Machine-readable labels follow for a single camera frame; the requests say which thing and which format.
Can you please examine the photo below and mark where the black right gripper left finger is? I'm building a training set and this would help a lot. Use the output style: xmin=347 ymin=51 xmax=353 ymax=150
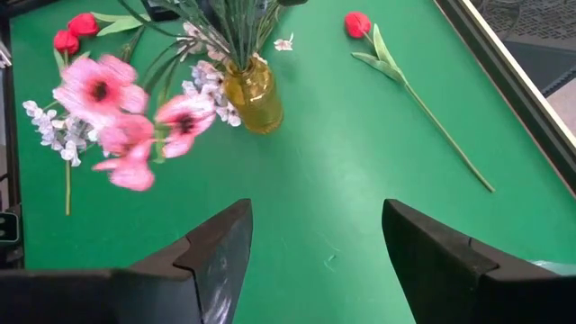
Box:
xmin=111 ymin=198 xmax=254 ymax=324

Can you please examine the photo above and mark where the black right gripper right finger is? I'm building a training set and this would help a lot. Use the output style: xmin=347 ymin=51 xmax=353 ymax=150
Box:
xmin=382 ymin=198 xmax=576 ymax=324

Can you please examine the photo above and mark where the red artificial tulip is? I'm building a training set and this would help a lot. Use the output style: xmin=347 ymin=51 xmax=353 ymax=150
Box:
xmin=344 ymin=11 xmax=496 ymax=194
xmin=67 ymin=11 xmax=152 ymax=38
xmin=51 ymin=29 xmax=82 ymax=217

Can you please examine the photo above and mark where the yellow glass vase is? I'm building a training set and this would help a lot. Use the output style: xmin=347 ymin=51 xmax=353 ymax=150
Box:
xmin=222 ymin=56 xmax=284 ymax=135

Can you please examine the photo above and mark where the black computer tower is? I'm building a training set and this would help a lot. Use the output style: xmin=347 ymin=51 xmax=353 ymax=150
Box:
xmin=470 ymin=0 xmax=576 ymax=98

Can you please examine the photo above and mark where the small black depth camera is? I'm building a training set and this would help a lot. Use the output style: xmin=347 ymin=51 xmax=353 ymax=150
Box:
xmin=0 ymin=210 xmax=23 ymax=247

